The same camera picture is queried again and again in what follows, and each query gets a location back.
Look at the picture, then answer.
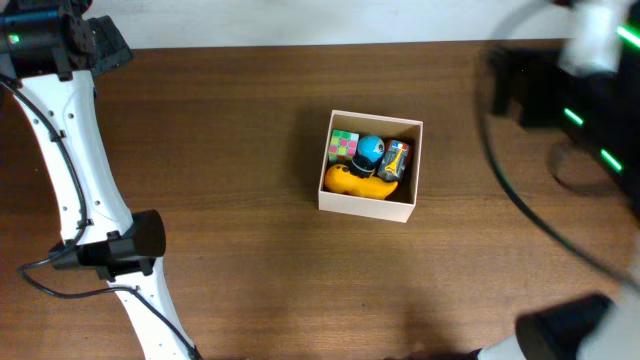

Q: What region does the blue toy ball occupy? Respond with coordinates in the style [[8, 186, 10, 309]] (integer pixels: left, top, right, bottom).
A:
[[356, 135, 385, 163]]

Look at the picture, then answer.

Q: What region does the black round disc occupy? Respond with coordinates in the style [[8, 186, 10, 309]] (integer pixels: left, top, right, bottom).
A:
[[349, 154, 376, 178]]

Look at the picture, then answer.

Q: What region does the multicoloured puzzle cube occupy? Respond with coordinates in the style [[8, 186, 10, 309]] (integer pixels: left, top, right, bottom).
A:
[[327, 129, 360, 163]]

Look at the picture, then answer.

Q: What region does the orange rubber toy figure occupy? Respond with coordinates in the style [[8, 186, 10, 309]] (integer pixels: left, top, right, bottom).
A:
[[324, 164, 398, 200]]

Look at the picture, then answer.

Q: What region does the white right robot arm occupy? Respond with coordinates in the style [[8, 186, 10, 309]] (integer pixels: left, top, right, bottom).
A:
[[469, 45, 639, 359]]

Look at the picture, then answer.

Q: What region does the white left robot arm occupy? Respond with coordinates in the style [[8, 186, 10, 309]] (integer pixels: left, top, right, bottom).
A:
[[1, 0, 201, 359]]

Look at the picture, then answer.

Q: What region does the pink cardboard box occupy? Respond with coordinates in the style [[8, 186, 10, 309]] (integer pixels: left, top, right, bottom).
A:
[[318, 110, 423, 223]]

